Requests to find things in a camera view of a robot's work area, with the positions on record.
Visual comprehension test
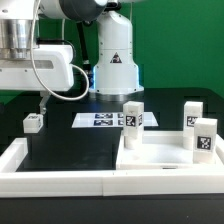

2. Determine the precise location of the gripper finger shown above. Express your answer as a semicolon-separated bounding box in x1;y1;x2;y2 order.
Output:
39;91;50;115

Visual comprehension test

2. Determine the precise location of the black cable bundle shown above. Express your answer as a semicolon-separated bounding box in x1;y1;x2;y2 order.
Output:
74;19;93;92

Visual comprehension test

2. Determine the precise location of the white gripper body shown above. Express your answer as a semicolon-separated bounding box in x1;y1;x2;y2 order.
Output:
0;45;74;91

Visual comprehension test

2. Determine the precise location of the white square tabletop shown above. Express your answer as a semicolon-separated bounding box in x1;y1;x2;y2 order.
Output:
116;131;224;170

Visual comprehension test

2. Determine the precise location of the white U-shaped fence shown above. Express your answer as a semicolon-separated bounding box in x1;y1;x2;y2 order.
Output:
0;138;224;198

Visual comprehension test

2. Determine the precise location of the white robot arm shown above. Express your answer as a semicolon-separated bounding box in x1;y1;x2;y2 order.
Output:
0;0;144;101

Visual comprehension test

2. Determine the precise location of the white marker sheet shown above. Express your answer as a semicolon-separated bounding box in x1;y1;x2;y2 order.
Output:
71;111;159;128

